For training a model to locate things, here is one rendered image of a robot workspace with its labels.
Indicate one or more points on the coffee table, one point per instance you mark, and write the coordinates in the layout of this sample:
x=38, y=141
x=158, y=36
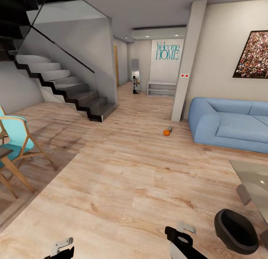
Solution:
x=254, y=187

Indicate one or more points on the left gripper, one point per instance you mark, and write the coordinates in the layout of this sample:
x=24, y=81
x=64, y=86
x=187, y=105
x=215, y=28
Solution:
x=66, y=254

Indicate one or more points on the sofa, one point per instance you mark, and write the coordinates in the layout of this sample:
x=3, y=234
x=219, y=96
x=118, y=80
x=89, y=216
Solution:
x=240, y=125

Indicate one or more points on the cauldron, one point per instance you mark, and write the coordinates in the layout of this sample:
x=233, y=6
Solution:
x=236, y=232

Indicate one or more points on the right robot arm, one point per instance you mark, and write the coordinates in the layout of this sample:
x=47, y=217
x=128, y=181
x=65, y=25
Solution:
x=181, y=243

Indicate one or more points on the standing mirror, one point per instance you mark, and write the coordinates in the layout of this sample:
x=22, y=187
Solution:
x=135, y=76

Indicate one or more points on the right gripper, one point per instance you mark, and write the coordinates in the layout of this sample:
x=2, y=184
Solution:
x=171, y=233

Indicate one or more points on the pumpkin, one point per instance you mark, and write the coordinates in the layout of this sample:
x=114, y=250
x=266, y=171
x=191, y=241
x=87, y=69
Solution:
x=166, y=132

